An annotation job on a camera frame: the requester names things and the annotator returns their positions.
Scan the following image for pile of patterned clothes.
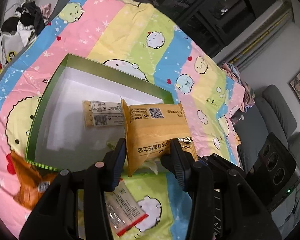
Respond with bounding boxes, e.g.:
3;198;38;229
219;60;257;110

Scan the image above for orange snack packet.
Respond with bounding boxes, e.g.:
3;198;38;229
10;150;58;210

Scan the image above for yellow snack packet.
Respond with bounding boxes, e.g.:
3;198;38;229
120;97;198;177

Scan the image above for clear plastic jar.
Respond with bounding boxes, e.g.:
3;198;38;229
231;114;245;125

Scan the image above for beige snack packet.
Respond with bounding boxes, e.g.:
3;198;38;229
82;100;127;128

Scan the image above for grey sofa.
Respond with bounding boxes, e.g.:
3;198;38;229
234;84;300;175

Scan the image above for clear packet with red edge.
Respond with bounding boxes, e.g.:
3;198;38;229
104;180;149;238

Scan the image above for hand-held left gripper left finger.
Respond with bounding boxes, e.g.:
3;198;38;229
19;137;128;240

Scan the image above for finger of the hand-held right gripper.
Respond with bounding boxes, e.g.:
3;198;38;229
201;154;248;179

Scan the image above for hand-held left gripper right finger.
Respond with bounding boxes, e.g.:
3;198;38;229
161;139;282;240

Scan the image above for dark window with frame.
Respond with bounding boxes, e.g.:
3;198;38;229
112;0;294;63

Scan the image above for striped cartoon printed blanket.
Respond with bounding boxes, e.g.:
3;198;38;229
0;0;243;240

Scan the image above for pink patterned cloth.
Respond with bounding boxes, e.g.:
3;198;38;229
39;3;53;20

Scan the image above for green cardboard box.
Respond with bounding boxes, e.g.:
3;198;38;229
25;53;174;173

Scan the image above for black clothes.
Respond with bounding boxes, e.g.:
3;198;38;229
1;1;47;34

